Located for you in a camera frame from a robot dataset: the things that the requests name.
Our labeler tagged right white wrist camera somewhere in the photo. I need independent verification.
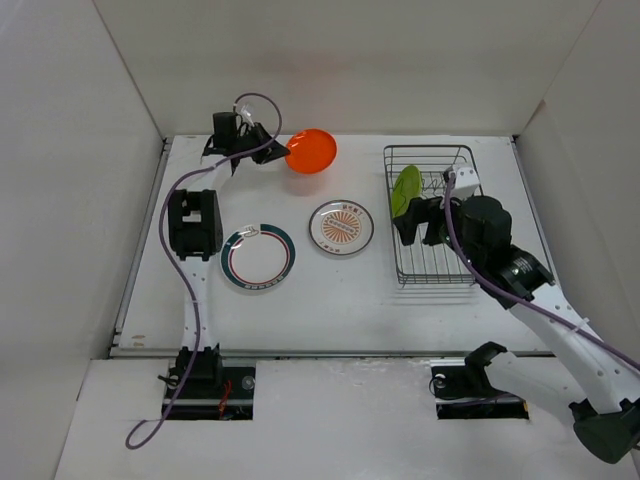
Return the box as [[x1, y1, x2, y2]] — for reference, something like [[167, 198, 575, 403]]
[[443, 163, 481, 200]]

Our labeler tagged white plate orange sunburst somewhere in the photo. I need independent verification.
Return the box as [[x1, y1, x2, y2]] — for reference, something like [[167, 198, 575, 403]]
[[308, 199, 375, 257]]

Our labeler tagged aluminium table rail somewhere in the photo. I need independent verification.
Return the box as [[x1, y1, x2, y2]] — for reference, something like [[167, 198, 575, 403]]
[[109, 347, 556, 362]]

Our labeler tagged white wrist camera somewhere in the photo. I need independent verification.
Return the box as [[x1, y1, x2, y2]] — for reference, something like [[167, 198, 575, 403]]
[[443, 163, 481, 200], [233, 100, 255, 127]]

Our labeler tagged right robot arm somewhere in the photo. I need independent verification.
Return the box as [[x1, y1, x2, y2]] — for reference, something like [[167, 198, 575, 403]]
[[391, 194, 639, 464]]

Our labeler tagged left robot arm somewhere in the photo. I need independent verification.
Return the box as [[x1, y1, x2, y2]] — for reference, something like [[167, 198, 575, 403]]
[[158, 111, 289, 397]]

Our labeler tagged grey wire dish rack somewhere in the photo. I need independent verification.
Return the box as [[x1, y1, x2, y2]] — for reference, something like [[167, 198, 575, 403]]
[[383, 144, 476, 287]]

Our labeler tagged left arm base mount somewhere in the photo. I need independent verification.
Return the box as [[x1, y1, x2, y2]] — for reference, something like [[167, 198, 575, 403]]
[[158, 347, 256, 421]]

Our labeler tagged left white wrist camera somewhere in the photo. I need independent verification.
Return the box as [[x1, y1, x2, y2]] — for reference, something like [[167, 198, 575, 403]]
[[233, 100, 255, 127]]

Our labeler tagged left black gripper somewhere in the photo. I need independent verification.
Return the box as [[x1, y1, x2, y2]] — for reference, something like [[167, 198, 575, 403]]
[[233, 121, 290, 165]]

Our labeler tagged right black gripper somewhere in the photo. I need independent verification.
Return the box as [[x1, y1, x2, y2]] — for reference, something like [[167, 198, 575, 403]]
[[393, 188, 484, 270]]

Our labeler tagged white plate teal rim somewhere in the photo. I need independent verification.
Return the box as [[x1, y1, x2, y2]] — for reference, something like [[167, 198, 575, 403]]
[[220, 223, 296, 292]]

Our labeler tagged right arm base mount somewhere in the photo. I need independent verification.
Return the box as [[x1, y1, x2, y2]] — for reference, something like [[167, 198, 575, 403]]
[[428, 342, 529, 420]]

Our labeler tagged green plate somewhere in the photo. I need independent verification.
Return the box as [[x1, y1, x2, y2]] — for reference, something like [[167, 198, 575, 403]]
[[391, 165, 422, 219]]

